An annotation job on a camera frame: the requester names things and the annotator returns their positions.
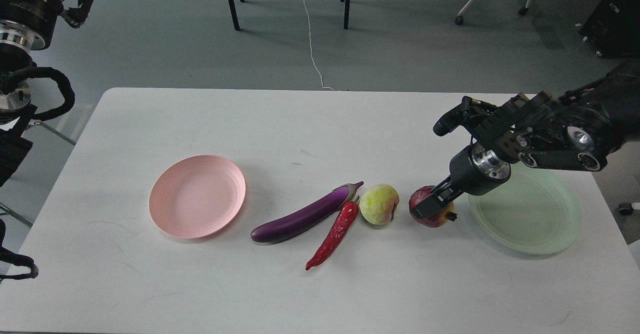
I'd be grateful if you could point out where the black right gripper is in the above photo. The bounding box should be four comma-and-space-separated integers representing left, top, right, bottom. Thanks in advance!
413, 142, 512, 218

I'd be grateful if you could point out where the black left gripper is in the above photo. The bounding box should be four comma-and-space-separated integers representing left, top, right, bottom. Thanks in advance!
1, 0, 94, 50

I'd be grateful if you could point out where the red pomegranate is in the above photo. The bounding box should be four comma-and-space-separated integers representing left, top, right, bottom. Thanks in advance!
408, 185, 458, 229

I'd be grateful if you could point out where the green yellow apple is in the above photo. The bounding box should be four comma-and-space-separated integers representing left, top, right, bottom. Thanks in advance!
358, 183, 400, 226

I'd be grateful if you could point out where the red chili pepper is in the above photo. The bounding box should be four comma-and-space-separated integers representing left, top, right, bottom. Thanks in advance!
305, 195, 361, 271

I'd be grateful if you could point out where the purple eggplant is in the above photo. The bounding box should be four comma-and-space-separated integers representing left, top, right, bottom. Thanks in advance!
250, 181, 364, 245

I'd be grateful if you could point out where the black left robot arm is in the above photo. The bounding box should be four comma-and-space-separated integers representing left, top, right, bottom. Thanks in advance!
0, 0, 94, 184

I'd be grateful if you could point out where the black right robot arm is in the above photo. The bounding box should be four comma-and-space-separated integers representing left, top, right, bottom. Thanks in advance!
409, 73, 640, 220

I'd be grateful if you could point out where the green plate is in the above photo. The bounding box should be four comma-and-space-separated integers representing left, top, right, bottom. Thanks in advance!
467, 163, 582, 255

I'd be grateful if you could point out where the pink plate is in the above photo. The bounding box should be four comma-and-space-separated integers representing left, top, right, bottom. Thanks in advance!
147, 155, 247, 239

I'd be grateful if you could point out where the white floor cable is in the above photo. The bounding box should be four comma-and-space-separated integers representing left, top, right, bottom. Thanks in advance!
292, 0, 335, 91

